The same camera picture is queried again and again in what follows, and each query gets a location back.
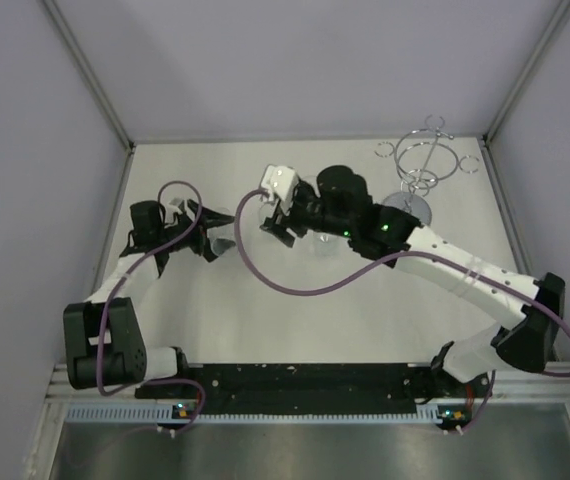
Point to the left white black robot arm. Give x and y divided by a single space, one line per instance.
103 331

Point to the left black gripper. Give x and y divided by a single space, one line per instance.
201 242

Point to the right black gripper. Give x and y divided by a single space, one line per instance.
289 220

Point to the clear patterned wine glass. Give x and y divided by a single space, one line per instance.
312 181

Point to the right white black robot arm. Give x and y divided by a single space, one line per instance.
339 203

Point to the chrome wine glass rack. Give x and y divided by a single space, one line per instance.
422 159

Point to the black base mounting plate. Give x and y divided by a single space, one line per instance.
315 388

